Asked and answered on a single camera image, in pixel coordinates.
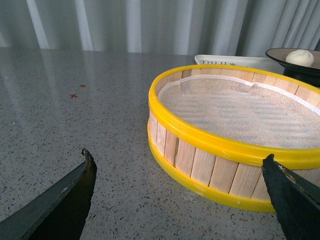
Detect white steamed bun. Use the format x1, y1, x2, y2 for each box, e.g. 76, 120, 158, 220
285, 49, 315, 67

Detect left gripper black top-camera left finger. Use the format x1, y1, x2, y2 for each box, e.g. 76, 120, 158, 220
0, 148, 97, 240

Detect white mesh steamer liner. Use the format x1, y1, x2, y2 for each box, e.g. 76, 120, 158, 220
157, 74, 320, 149

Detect beige plate black rim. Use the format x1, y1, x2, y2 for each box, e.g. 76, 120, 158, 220
265, 48, 320, 88

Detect grey pleated curtain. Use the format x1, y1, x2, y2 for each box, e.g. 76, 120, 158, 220
0, 0, 320, 57

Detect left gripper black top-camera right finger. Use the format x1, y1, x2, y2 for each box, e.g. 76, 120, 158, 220
262, 154, 320, 240

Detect wooden steamer yellow rims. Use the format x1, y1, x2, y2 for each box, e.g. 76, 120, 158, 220
147, 64, 320, 212

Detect white bear serving tray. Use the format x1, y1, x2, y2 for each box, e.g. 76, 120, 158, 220
194, 54, 284, 74

